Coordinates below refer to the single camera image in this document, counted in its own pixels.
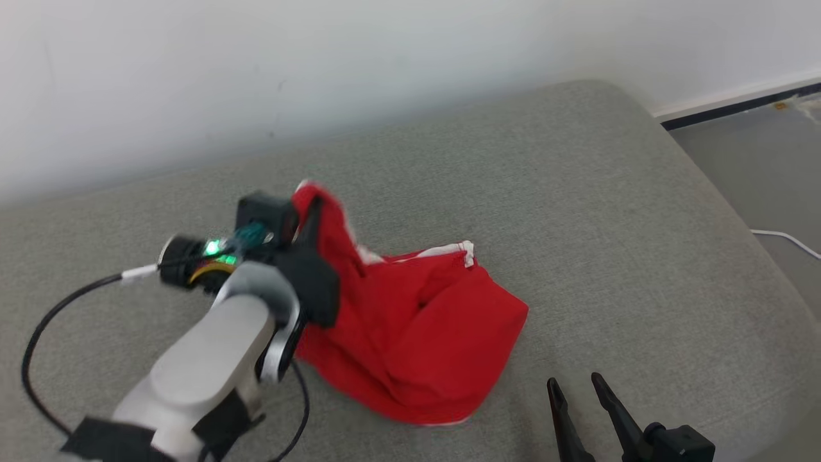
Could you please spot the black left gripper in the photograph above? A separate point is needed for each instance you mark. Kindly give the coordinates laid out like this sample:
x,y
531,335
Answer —
x,y
317,282

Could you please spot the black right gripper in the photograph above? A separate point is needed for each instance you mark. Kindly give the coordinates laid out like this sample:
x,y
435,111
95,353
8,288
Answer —
x,y
680,446

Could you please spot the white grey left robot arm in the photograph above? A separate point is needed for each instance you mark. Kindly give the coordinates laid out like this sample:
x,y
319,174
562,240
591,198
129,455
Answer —
x,y
199,366

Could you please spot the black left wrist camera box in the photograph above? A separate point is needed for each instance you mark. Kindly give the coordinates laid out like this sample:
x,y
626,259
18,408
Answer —
x,y
266,215

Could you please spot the red Bulls shorts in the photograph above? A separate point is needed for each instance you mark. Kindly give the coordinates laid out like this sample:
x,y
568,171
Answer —
x,y
417,327

